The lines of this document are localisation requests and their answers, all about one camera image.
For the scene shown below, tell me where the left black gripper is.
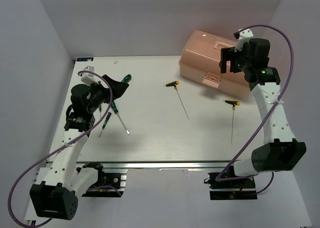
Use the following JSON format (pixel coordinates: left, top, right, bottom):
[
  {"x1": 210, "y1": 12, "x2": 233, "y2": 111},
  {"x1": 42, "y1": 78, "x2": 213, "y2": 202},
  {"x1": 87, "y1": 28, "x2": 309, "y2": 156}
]
[{"x1": 86, "y1": 74, "x2": 129, "y2": 114}]

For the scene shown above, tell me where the large green screwdriver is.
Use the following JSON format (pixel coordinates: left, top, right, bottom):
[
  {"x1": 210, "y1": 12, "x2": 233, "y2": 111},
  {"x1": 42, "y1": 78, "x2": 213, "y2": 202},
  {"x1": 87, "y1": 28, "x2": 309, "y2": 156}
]
[{"x1": 121, "y1": 74, "x2": 132, "y2": 83}]

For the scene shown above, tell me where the green flathead screwdriver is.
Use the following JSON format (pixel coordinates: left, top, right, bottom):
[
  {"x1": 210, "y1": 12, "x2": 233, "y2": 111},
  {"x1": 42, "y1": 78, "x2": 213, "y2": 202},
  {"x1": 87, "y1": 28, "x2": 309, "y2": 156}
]
[{"x1": 111, "y1": 101, "x2": 130, "y2": 135}]

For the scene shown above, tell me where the pink plastic toolbox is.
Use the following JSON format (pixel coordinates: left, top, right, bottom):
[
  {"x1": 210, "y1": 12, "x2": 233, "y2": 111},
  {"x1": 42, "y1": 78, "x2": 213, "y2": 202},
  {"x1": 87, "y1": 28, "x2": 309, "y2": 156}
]
[{"x1": 178, "y1": 30, "x2": 250, "y2": 99}]

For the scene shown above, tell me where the small green precision screwdriver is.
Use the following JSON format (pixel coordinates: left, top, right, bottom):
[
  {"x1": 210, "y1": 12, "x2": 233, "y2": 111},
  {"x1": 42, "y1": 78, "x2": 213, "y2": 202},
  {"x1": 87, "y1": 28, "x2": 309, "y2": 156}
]
[{"x1": 98, "y1": 112, "x2": 112, "y2": 138}]

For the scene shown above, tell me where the yellow T-handle hex key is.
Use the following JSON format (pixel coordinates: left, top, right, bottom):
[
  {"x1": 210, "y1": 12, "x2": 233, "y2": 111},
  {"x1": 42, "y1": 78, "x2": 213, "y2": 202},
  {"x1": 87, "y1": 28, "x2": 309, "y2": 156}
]
[
  {"x1": 223, "y1": 99, "x2": 240, "y2": 143},
  {"x1": 164, "y1": 80, "x2": 189, "y2": 119}
]

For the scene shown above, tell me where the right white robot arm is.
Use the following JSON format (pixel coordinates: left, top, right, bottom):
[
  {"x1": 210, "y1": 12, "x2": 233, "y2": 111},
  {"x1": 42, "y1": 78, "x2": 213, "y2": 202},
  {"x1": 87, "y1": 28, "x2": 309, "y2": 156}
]
[{"x1": 216, "y1": 37, "x2": 307, "y2": 188}]

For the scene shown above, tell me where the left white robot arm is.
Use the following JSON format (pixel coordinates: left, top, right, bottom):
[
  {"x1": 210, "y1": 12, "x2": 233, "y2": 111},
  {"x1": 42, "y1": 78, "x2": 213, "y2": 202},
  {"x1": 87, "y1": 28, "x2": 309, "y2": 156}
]
[{"x1": 29, "y1": 73, "x2": 129, "y2": 220}]

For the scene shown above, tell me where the blue label sticker left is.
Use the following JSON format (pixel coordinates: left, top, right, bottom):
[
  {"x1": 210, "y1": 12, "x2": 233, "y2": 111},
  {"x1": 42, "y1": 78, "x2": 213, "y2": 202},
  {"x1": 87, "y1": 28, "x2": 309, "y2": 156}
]
[{"x1": 76, "y1": 57, "x2": 94, "y2": 62}]

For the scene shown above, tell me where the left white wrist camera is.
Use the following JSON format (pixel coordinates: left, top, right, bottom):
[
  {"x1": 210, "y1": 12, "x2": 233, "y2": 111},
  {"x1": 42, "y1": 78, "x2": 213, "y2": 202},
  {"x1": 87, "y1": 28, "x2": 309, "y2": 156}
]
[{"x1": 79, "y1": 65, "x2": 98, "y2": 86}]

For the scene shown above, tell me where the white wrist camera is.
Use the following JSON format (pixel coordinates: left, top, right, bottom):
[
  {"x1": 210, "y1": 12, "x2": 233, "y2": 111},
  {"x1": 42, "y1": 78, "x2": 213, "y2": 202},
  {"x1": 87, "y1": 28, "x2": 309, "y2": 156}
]
[
  {"x1": 79, "y1": 65, "x2": 98, "y2": 86},
  {"x1": 233, "y1": 28, "x2": 254, "y2": 52}
]

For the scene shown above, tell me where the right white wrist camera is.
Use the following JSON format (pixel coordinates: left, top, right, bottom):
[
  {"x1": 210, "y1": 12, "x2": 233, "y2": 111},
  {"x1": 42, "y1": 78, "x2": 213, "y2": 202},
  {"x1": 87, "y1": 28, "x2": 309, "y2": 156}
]
[{"x1": 233, "y1": 28, "x2": 254, "y2": 52}]

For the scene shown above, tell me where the aluminium table rail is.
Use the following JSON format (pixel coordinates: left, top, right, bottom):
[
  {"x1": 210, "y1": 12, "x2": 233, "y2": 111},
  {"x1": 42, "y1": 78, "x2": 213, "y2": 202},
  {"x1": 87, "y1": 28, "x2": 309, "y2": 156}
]
[{"x1": 76, "y1": 161, "x2": 233, "y2": 170}]

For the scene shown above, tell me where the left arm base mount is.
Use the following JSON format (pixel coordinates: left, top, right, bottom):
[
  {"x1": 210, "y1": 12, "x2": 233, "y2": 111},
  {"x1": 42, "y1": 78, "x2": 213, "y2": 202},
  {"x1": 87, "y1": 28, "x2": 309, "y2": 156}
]
[{"x1": 76, "y1": 162, "x2": 124, "y2": 198}]

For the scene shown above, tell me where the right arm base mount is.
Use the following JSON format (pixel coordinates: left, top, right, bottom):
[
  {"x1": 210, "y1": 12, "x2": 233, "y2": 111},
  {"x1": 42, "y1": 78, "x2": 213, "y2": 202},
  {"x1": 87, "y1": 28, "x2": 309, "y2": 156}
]
[{"x1": 203, "y1": 172, "x2": 258, "y2": 201}]

